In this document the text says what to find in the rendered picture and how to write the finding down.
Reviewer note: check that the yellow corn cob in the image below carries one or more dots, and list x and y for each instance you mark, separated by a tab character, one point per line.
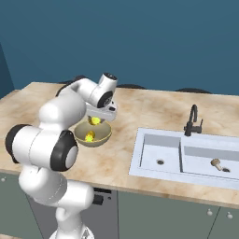
95	121
90	136

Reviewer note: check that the white double sink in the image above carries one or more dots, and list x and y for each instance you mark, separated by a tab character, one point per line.
161	149

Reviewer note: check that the grey-green cupboard door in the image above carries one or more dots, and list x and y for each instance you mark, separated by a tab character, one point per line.
14	208
228	227
161	217

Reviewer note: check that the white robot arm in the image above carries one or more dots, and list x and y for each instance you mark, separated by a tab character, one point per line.
53	146

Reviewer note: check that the round white knob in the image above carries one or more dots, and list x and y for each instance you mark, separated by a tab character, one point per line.
209	212
229	215
3	179

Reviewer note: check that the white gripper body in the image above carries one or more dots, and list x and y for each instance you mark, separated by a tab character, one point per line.
104	114

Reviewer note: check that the brown mushroom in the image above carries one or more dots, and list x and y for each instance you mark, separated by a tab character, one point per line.
216	163

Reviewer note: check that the grey dishwasher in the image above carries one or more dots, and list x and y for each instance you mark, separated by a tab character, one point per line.
104	217

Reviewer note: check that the black tap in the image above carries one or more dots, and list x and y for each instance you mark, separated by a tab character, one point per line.
191	123

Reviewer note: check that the olive green bowl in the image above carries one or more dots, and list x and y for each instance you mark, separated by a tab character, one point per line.
102	134

